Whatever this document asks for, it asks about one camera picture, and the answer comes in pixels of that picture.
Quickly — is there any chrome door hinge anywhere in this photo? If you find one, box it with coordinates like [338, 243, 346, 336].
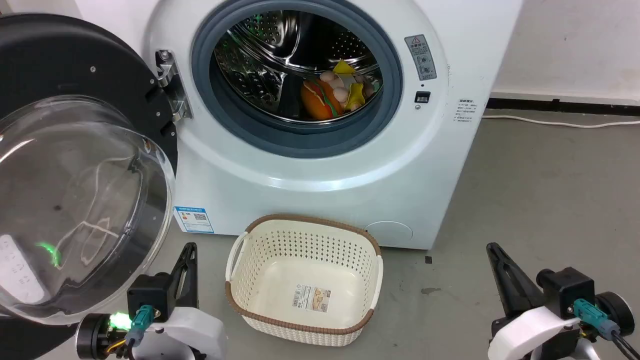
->
[155, 49, 194, 124]

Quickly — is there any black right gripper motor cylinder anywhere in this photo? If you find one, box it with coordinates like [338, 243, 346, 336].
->
[594, 291, 636, 337]

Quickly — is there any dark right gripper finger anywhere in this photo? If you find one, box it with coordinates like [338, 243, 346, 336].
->
[494, 243, 546, 315]
[486, 242, 526, 319]

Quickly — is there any beige doll with yellow clothes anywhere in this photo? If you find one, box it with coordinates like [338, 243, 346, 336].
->
[320, 60, 383, 105]

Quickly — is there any teal plug gripper cable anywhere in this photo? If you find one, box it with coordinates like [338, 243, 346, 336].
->
[573, 298, 640, 360]
[124, 304, 155, 349]

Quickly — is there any black round door with glass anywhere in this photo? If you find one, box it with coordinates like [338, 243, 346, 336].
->
[0, 13, 179, 360]

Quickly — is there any small printed text sticker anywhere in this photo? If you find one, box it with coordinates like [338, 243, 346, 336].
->
[453, 98, 479, 124]

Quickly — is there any black baseboard strip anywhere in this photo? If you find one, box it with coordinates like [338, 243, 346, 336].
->
[486, 97, 640, 118]

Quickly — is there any grey warning sticker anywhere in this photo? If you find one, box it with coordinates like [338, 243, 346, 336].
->
[404, 34, 438, 82]

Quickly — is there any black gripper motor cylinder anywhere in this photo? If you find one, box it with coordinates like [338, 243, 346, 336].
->
[594, 291, 636, 337]
[75, 312, 132, 360]

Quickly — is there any orange hamburger plush toy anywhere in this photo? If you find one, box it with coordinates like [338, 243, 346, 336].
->
[301, 78, 346, 121]

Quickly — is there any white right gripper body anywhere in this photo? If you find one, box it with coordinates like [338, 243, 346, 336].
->
[487, 305, 583, 360]

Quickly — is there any stainless steel drum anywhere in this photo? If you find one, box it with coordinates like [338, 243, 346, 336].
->
[214, 10, 385, 124]

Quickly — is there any cream laundry basket brown rim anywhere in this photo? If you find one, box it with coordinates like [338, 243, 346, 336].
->
[224, 214, 384, 347]

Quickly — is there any yellow star plush toy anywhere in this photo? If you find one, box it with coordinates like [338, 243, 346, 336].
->
[344, 82, 366, 112]

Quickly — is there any teal plug right gripper cable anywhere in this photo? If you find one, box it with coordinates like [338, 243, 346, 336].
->
[573, 298, 640, 360]

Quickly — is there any white warning label sticker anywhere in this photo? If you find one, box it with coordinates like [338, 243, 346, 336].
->
[0, 234, 47, 305]

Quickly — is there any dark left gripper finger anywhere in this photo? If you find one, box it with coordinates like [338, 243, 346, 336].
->
[168, 243, 195, 310]
[180, 243, 199, 308]

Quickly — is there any teal plug left gripper cable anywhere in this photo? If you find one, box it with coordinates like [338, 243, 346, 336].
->
[124, 304, 155, 349]

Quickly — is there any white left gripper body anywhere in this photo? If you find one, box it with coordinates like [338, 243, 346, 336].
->
[141, 306, 229, 360]

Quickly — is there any paper label in basket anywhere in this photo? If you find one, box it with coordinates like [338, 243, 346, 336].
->
[292, 284, 331, 314]

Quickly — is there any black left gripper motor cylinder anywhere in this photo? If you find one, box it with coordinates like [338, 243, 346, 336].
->
[75, 312, 132, 360]

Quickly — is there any white front-load washing machine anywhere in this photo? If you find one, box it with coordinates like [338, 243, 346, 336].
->
[142, 0, 524, 251]

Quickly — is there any blue energy label sticker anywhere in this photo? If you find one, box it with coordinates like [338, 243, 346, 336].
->
[173, 206, 215, 235]

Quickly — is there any round filter cover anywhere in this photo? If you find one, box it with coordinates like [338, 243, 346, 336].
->
[364, 220, 414, 249]

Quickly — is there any white cable on floor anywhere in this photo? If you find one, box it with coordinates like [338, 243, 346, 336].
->
[482, 114, 640, 130]

